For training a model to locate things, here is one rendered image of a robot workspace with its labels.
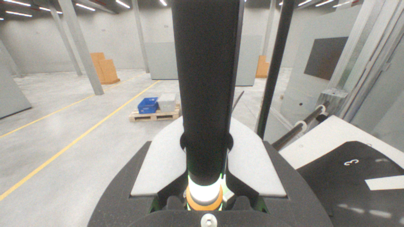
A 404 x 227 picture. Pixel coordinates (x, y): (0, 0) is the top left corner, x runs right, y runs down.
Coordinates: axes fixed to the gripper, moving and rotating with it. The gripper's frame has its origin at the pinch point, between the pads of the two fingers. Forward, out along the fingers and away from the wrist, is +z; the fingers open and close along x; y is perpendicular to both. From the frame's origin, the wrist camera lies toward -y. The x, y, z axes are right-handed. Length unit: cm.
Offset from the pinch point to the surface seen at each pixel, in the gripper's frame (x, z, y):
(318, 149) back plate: 35.9, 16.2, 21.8
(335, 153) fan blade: 22.9, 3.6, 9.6
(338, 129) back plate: 41.2, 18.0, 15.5
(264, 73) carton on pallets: 365, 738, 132
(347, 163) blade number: 20.7, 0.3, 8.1
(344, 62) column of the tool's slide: 55, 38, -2
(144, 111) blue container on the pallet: -150, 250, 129
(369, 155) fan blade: 22.5, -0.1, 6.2
